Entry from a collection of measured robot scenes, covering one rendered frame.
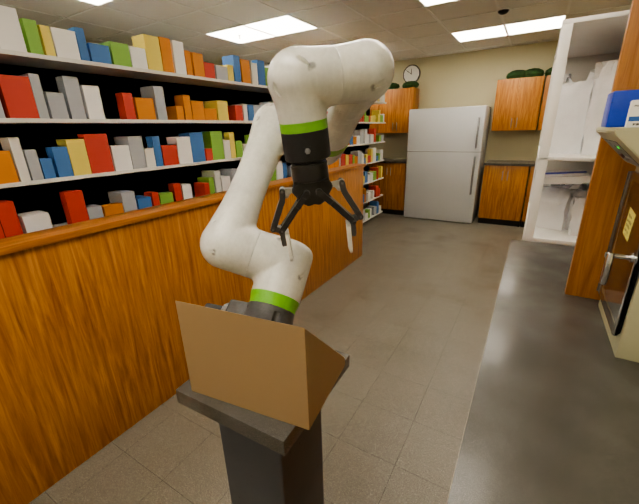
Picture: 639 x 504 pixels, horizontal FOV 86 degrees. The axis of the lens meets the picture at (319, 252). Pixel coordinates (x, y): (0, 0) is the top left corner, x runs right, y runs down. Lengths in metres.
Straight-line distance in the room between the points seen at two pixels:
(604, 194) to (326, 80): 1.05
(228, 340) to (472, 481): 0.52
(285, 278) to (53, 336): 1.31
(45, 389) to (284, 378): 1.44
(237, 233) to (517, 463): 0.74
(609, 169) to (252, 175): 1.10
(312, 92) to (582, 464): 0.82
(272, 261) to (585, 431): 0.75
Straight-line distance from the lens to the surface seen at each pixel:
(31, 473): 2.20
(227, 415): 0.86
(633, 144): 1.06
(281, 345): 0.69
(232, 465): 1.12
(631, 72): 1.44
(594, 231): 1.47
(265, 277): 0.86
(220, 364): 0.82
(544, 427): 0.91
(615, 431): 0.98
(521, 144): 6.61
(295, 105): 0.65
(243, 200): 0.92
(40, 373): 1.98
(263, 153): 1.00
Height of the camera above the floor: 1.52
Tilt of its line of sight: 20 degrees down
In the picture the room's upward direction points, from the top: 2 degrees counter-clockwise
